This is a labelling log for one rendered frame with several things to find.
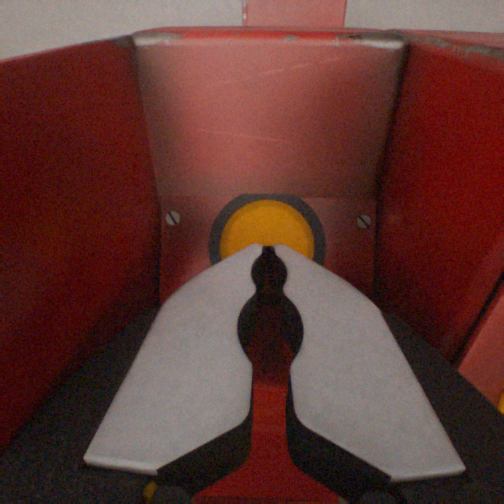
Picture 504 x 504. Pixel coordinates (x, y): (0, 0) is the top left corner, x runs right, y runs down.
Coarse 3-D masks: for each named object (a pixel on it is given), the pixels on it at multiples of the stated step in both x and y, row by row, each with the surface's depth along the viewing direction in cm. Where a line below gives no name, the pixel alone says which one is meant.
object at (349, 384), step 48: (288, 288) 9; (336, 288) 9; (288, 336) 9; (336, 336) 8; (384, 336) 8; (288, 384) 7; (336, 384) 7; (384, 384) 7; (288, 432) 7; (336, 432) 6; (384, 432) 6; (432, 432) 6; (336, 480) 6; (384, 480) 5
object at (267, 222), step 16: (240, 208) 14; (256, 208) 13; (272, 208) 13; (288, 208) 14; (240, 224) 13; (256, 224) 13; (272, 224) 13; (288, 224) 13; (304, 224) 14; (224, 240) 14; (240, 240) 14; (256, 240) 13; (272, 240) 13; (288, 240) 13; (304, 240) 13; (224, 256) 14
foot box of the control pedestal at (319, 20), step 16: (256, 0) 57; (272, 0) 57; (288, 0) 56; (304, 0) 56; (320, 0) 56; (336, 0) 56; (256, 16) 58; (272, 16) 58; (288, 16) 58; (304, 16) 58; (320, 16) 58; (336, 16) 57
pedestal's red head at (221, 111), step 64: (0, 64) 5; (64, 64) 7; (128, 64) 10; (192, 64) 11; (256, 64) 11; (320, 64) 11; (384, 64) 11; (448, 64) 8; (0, 128) 5; (64, 128) 7; (128, 128) 11; (192, 128) 12; (256, 128) 12; (320, 128) 12; (384, 128) 12; (448, 128) 9; (0, 192) 5; (64, 192) 7; (128, 192) 11; (192, 192) 14; (256, 192) 14; (320, 192) 14; (384, 192) 13; (448, 192) 9; (0, 256) 5; (64, 256) 7; (128, 256) 11; (192, 256) 14; (384, 256) 13; (448, 256) 8; (0, 320) 5; (64, 320) 7; (128, 320) 11; (256, 320) 14; (448, 320) 8; (0, 384) 5; (256, 384) 14; (0, 448) 5
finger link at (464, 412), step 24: (408, 336) 8; (408, 360) 7; (432, 360) 7; (432, 384) 7; (456, 384) 7; (456, 408) 6; (480, 408) 6; (456, 432) 6; (480, 432) 6; (480, 456) 5; (432, 480) 5; (456, 480) 5; (480, 480) 5
